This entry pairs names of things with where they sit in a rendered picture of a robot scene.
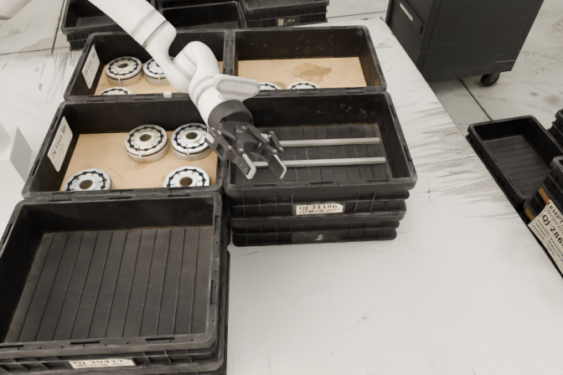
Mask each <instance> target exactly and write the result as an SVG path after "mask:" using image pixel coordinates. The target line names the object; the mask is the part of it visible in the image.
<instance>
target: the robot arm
mask: <svg viewBox="0 0 563 375"><path fill-rule="evenodd" d="M31 1H32V0H0V27H1V26H2V25H4V24H5V23H6V22H7V21H8V20H9V19H11V18H12V17H13V16H15V15H16V14H17V13H18V12H19V11H20V10H21V9H22V8H24V7H25V6H26V5H27V4H28V3H29V2H31ZM89 1H90V2H91V3H93V4H94V5H96V6H97V7H98V8H99V9H100V10H101V11H103V12H104V13H105V14H107V15H108V16H109V17H110V18H112V19H113V20H114V21H115V22H116V23H118V24H119V25H120V26H121V27H122V28H123V29H124V30H125V31H126V32H127V33H129V34H130V35H131V36H132V37H133V38H134V39H135V40H136V41H137V42H138V43H139V44H140V45H141V46H142V47H143V48H144V49H145V50H146V51H147V52H148V53H149V54H150V55H151V56H152V57H153V58H154V60H155V61H156V62H157V64H158V65H159V67H160V69H161V70H162V72H163V73H164V75H165V76H166V78H167V79H168V81H169V83H170V84H171V86H172V87H173V88H174V89H175V90H177V91H179V92H182V93H189V96H190V98H191V100H192V101H193V103H194V104H195V105H196V107H197V108H198V110H199V112H200V115H201V116H202V118H203V120H204V122H205V123H206V125H207V126H208V128H209V129H208V131H207V134H206V136H205V138H204V141H205V142H206V143H207V144H208V145H209V147H210V148H211V149H212V150H213V151H214V152H215V153H216V154H217V156H218V157H219V158H220V159H221V160H222V161H224V162H227V161H228V160H231V161H232V162H233V163H234V164H236V165H237V166H238V168H239V169H240V170H241V171H242V173H243V174H244V175H246V177H247V178H248V179H252V178H253V177H254V176H255V174H256V166H255V165H254V163H253V162H252V161H251V159H250V158H249V157H248V155H247V154H244V152H250V153H251V154H253V155H254V156H255V157H257V158H259V157H260V158H261V159H263V160H264V161H265V162H266V163H268V164H267V165H268V166H269V167H270V169H271V170H272V171H273V172H274V174H275V175H276V177H277V178H282V177H283V176H284V174H285V172H286V170H287V168H286V166H285V165H284V163H283V162H282V160H281V159H280V157H281V156H282V153H283V152H284V150H283V148H282V145H281V143H280V142H279V141H278V139H277V137H276V135H275V133H274V132H272V131H269V132H268V134H262V133H261V132H260V131H259V130H258V129H256V128H255V127H254V124H253V119H252V115H251V113H250V112H249V111H248V110H247V109H246V107H245V106H244V105H243V103H242V101H243V100H245V99H247V98H250V97H252V96H255V95H257V94H258V93H259V91H260V89H261V86H260V85H259V84H258V82H257V81H256V80H253V79H247V78H242V77H236V76H231V75H226V74H220V70H219V66H218V64H217V61H216V58H215V56H214V54H213V52H212V51H211V50H210V48H209V47H208V46H207V45H205V44H203V43H201V42H197V41H195V42H191V43H189V44H187V45H186V46H185V47H184V48H183V50H181V52H180V53H179V54H178V55H177V56H176V57H175V58H174V59H173V60H171V59H170V58H169V55H168V49H169V47H170V45H171V43H172V42H173V40H174V38H175V36H176V29H175V28H174V27H173V25H172V24H171V23H170V22H169V21H168V20H167V21H166V19H165V18H164V17H163V16H162V15H161V14H160V13H159V12H158V11H157V10H156V9H155V8H154V7H153V6H152V5H151V4H150V3H148V2H147V1H146V0H89ZM9 142H10V136H9V135H8V133H7V131H6V130H5V129H4V127H3V125H2V123H1V122H0V151H2V150H3V149H4V148H5V147H6V146H7V145H8V143H9ZM260 143H261V146H260V148H259V150H258V151H257V150H256V149H257V148H258V146H259V145H260ZM222 147H223V148H224V149H225V150H224V151H222V150H221V148H222ZM265 150H268V152H269V156H267V155H266V154H265Z"/></svg>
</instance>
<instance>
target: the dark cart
mask: <svg viewBox="0 0 563 375"><path fill-rule="evenodd" d="M543 2H544V0H389V3H388V8H387V13H386V17H385V23H386V24H387V25H388V27H389V28H390V30H391V32H392V33H393V34H394V35H395V37H396V38H397V40H398V41H399V43H400V45H401V46H402V47H403V49H404V50H405V51H406V53H407V54H408V56H409V57H410V58H411V60H412V62H413V63H414V65H415V66H416V67H417V68H418V70H419V71H420V73H421V75H422V76H423V77H424V79H425V80H426V82H427V83H428V82H435V81H441V80H452V79H459V78H465V77H471V76H477V75H482V78H481V83H482V84H483V85H484V86H486V87H489V86H491V85H493V84H494V83H495V82H496V81H497V80H498V78H499V75H500V73H502V72H507V71H511V70H512V68H513V67H514V64H515V62H516V59H517V58H518V56H519V53H520V51H521V49H522V47H523V45H524V42H525V40H526V39H527V36H528V34H529V31H530V30H531V28H532V25H533V23H534V21H535V19H536V17H537V15H538V12H539V10H540V8H541V6H542V4H543Z"/></svg>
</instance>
